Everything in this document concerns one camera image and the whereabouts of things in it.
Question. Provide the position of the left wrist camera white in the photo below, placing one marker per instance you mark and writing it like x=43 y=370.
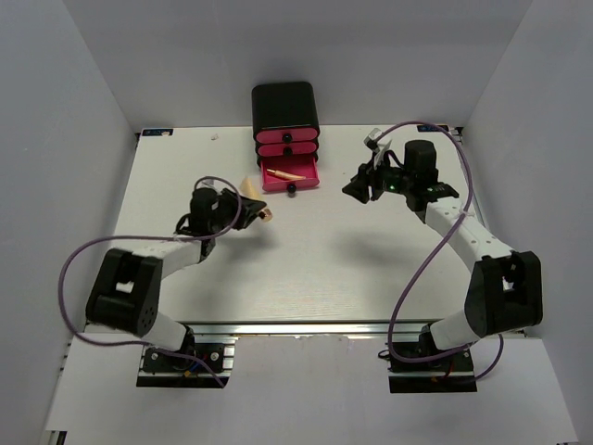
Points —
x=206 y=182

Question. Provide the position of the black drawer cabinet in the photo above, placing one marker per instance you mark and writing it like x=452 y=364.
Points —
x=283 y=105

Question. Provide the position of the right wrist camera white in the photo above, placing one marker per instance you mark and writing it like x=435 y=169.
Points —
x=379 y=149

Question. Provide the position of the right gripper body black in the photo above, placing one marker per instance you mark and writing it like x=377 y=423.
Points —
x=387 y=179

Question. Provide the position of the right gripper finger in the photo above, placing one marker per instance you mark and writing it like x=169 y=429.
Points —
x=364 y=173
x=358 y=189

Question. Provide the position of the gold concealer tube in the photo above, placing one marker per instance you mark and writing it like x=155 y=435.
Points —
x=286 y=176

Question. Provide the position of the left blue table label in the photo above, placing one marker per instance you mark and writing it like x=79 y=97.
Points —
x=156 y=132

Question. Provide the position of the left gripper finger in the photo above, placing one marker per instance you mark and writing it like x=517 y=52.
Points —
x=253 y=209
x=243 y=223

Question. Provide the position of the pink drawer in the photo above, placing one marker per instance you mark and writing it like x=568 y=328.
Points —
x=287 y=149
x=305 y=165
x=286 y=135

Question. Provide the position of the beige foundation bottle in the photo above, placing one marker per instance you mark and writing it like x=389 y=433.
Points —
x=248 y=190

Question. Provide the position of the right blue table label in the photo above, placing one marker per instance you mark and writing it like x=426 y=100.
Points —
x=431 y=128

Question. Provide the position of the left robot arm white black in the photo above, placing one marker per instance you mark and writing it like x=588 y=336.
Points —
x=126 y=292

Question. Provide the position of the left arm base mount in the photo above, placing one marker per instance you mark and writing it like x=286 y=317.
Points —
x=202 y=362

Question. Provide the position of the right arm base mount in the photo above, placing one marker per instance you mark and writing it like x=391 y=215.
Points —
x=454 y=374

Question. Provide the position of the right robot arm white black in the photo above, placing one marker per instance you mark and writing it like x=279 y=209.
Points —
x=505 y=291

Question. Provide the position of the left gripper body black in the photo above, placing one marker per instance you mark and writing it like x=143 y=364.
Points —
x=229 y=209

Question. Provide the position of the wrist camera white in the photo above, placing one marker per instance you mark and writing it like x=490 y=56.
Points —
x=206 y=182
x=379 y=149

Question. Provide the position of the blue table label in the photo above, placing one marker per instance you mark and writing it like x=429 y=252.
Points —
x=156 y=132
x=431 y=128

